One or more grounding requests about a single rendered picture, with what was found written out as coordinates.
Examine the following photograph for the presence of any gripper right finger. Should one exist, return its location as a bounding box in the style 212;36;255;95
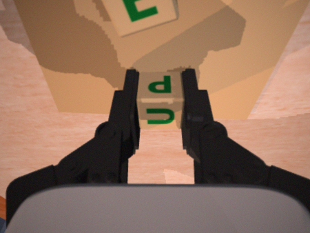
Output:
181;69;310;213

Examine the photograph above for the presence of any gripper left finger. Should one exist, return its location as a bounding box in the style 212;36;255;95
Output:
6;69;141;229

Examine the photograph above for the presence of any tan wooden letter block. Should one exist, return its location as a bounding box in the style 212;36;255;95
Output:
136;72;185;130
102;0;179;37

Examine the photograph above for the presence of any tan flat mat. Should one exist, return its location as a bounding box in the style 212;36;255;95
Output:
13;0;310;120

